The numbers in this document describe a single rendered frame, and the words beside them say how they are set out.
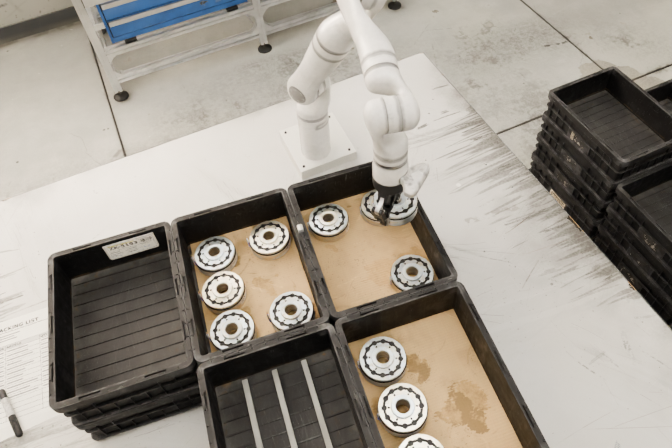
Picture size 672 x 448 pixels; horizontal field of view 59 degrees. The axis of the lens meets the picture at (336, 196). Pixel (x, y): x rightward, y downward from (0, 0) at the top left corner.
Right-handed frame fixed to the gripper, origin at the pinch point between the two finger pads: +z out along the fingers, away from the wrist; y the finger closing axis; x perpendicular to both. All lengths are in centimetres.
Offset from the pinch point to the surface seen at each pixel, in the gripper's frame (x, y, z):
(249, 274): -28.0, 21.5, 16.8
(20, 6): -285, -97, 86
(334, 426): 8.6, 44.0, 16.3
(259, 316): -19.4, 30.0, 16.7
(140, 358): -38, 51, 17
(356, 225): -10.9, -3.5, 16.7
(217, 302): -29.1, 32.5, 13.7
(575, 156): 33, -89, 56
